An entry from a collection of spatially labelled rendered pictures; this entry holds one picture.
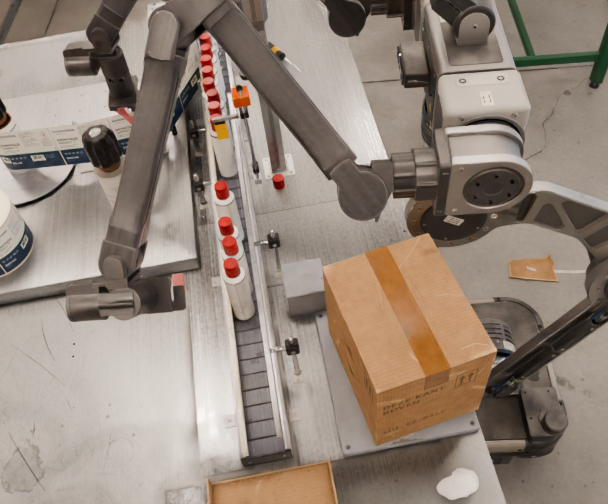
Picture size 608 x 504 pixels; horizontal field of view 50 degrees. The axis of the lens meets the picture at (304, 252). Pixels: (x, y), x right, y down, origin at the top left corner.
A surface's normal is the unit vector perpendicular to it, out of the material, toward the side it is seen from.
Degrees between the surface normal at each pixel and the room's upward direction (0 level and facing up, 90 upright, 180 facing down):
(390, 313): 0
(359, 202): 50
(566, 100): 0
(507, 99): 0
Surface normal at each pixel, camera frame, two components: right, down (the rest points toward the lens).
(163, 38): -0.04, 0.24
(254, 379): -0.08, -0.59
